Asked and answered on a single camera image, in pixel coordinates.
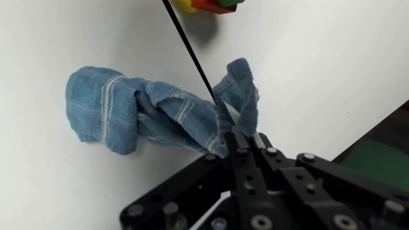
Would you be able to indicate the blue striped cloth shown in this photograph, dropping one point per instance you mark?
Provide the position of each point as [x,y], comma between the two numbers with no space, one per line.
[166,108]

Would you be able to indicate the red toy block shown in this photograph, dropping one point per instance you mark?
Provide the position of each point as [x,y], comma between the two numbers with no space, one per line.
[212,6]

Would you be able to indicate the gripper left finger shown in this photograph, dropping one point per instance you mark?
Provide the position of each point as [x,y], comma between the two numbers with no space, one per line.
[246,179]

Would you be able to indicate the yellow toy block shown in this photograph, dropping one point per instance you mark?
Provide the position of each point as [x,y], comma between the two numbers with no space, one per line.
[186,5]

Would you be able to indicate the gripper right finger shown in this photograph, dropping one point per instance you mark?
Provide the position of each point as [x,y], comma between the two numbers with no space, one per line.
[319,179]

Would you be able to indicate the green toy block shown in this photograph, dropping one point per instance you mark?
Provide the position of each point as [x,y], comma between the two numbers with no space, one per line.
[231,2]

